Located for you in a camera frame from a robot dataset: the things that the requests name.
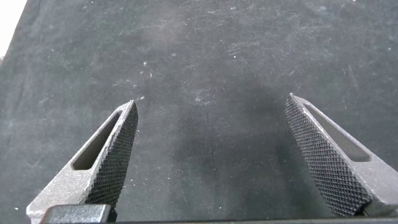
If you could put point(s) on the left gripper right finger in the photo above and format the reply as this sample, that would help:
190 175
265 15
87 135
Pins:
332 161

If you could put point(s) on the black tablecloth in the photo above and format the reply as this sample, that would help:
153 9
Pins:
202 77

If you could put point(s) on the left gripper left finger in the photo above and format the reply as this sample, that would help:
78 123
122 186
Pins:
102 168

